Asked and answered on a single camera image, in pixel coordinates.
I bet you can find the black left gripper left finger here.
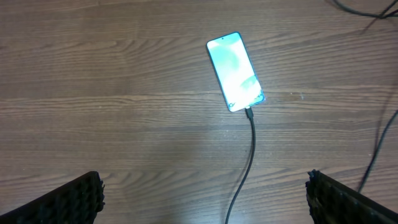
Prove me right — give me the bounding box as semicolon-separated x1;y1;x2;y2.
1;171;104;224

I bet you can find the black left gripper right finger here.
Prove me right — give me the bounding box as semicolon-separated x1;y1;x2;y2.
305;170;397;224

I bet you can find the blue Galaxy smartphone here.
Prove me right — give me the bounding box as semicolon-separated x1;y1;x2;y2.
206;32;266;112

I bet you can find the black USB charging cable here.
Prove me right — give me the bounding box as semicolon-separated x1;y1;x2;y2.
224;0;398;224

